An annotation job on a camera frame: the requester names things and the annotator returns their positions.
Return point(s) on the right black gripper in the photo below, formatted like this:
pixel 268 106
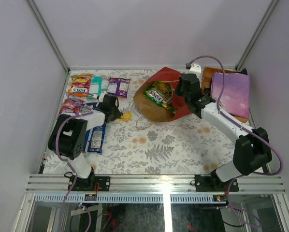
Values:
pixel 178 91

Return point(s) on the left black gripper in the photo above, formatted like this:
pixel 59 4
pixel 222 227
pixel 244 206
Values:
pixel 116 113

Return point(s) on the yellow snack bar wrapper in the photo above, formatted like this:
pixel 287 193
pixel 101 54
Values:
pixel 125 117

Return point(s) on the purple chocolate bar wrapper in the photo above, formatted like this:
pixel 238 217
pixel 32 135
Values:
pixel 118 87

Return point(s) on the teal snack packet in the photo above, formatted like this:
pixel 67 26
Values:
pixel 98 85

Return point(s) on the green Fox's candy bag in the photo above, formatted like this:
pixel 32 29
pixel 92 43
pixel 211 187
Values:
pixel 161 94

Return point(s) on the orange Fox's candy bag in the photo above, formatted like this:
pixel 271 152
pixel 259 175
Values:
pixel 80 85

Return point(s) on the purple Fox's candy bag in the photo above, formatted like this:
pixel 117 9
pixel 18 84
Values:
pixel 71 107

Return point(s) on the blue Doritos chip bag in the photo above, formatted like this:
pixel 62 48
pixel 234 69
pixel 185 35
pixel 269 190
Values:
pixel 95 133

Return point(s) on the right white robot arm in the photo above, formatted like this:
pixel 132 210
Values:
pixel 251 150

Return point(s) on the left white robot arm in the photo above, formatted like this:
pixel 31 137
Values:
pixel 68 137

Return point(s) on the purple Frozen bag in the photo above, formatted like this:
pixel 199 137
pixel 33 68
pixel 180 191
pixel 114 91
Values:
pixel 235 96

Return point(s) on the wooden tray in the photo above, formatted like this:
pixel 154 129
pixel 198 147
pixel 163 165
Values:
pixel 207 76

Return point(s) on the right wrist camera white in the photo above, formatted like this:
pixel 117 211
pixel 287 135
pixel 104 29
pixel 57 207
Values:
pixel 194 67

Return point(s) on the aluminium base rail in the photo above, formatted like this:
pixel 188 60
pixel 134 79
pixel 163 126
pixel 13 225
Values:
pixel 129 183

